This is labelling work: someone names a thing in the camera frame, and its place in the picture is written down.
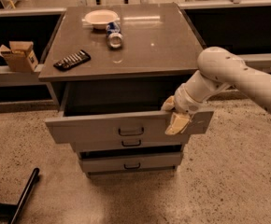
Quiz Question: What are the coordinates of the grey drawer cabinet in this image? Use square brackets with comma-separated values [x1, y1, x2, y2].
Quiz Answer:
[39, 4, 202, 176]

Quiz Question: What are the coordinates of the open cardboard box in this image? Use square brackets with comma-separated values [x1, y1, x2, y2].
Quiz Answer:
[0, 41, 38, 73]

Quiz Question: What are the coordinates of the blue white soda can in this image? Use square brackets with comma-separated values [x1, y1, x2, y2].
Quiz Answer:
[106, 22, 123, 49]

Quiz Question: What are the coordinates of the grey drawer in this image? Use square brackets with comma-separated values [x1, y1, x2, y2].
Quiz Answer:
[71, 134, 190, 152]
[79, 152, 183, 174]
[46, 81, 213, 144]

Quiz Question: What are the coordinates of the white bowl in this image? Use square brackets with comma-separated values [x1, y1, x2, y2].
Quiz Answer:
[82, 9, 119, 30]

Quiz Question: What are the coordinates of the grey bottom drawer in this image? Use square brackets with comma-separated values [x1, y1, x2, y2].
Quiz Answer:
[79, 152, 183, 174]

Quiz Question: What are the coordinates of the black metal bar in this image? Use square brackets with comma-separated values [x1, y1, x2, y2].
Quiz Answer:
[0, 168, 40, 224]

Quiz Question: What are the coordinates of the black snack bag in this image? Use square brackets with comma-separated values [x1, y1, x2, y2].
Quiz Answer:
[53, 49, 91, 71]

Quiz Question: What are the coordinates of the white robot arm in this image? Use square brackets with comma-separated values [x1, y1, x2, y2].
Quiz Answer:
[163, 48, 271, 224]

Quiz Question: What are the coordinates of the grey top drawer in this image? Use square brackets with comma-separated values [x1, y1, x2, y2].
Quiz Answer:
[46, 81, 213, 144]

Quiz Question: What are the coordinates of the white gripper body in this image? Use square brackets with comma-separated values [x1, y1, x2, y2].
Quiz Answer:
[174, 83, 207, 115]

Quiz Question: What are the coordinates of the grey middle drawer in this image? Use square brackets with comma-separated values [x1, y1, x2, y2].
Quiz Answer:
[71, 134, 190, 152]

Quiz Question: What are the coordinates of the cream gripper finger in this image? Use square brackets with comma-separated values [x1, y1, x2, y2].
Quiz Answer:
[161, 95, 175, 111]
[165, 112, 192, 135]

